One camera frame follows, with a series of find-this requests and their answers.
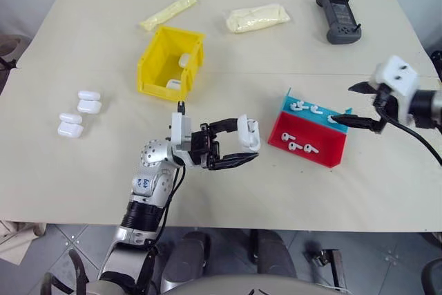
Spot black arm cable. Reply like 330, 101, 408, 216
155, 165, 188, 244
376, 99, 442, 167

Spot grey robot torso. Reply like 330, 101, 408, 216
86, 273, 348, 295

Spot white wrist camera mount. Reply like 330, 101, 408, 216
170, 100, 193, 153
370, 54, 421, 106

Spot long pale yellow bag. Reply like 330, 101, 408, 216
138, 0, 199, 32

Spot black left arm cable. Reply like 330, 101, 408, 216
155, 165, 188, 244

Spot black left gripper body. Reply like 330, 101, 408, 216
189, 123, 222, 171

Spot metal stand bracket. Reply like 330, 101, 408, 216
302, 247, 348, 291

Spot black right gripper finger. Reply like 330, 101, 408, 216
347, 81, 380, 96
332, 113, 385, 134

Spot beige cloth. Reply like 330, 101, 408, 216
0, 219, 48, 265

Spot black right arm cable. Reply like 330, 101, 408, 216
376, 99, 442, 167

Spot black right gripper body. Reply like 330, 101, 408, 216
374, 82, 398, 131

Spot dark chair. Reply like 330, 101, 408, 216
0, 33, 30, 72

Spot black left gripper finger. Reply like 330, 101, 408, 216
211, 152, 260, 171
208, 117, 240, 137

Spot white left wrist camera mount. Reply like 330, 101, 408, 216
170, 100, 193, 153

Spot black wheeled object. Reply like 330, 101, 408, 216
429, 44, 442, 79

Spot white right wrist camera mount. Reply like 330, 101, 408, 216
370, 54, 421, 106

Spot red and blue tray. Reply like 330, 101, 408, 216
267, 87, 354, 169

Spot yellow plastic bin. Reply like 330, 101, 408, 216
136, 25, 207, 103

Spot grey handheld remote controller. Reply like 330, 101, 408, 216
315, 0, 363, 46

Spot black straps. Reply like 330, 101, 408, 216
40, 249, 91, 295

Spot wide pale yellow bag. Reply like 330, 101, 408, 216
224, 2, 292, 35

